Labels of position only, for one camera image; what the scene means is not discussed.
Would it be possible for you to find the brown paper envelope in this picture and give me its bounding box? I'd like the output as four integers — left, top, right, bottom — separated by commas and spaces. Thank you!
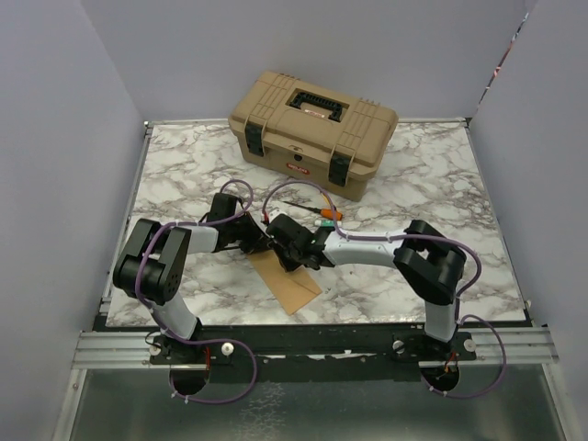
248, 251, 322, 315

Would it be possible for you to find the green white glue stick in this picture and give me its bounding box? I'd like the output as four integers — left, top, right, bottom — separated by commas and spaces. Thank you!
314, 220, 334, 227

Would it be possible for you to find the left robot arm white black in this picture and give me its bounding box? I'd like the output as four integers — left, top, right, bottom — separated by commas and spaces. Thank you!
113, 193, 270, 363

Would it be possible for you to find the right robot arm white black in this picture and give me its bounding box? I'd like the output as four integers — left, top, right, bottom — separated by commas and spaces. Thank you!
266, 214, 467, 359

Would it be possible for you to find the tan plastic toolbox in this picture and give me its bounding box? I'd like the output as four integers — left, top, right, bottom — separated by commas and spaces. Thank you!
228, 71, 399, 201

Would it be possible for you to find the orange handled screwdriver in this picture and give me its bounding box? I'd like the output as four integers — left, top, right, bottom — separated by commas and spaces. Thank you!
286, 201, 343, 221

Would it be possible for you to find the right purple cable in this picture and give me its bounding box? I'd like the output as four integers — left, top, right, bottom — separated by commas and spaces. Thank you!
262, 179, 509, 401

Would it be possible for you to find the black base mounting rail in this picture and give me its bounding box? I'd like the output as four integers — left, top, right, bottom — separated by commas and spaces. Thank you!
94, 321, 479, 385

